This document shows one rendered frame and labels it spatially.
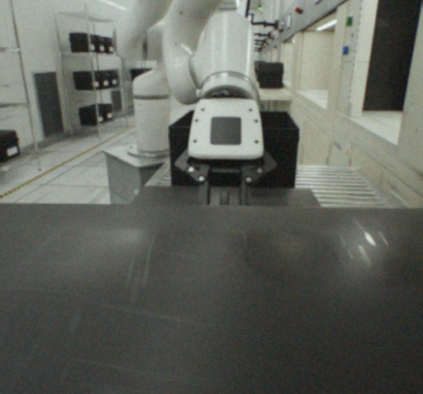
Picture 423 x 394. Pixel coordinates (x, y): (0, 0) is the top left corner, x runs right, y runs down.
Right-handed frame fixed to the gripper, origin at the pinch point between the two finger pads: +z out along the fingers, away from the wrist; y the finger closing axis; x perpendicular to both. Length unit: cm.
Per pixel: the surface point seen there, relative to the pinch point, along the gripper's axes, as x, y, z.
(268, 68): 228, 37, -246
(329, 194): 35.2, 24.4, -17.2
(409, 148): 17.0, 35.0, -19.1
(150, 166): 52, -24, -33
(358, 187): 40, 33, -21
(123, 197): 68, -37, -29
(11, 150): 231, -206, -145
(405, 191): 32, 40, -17
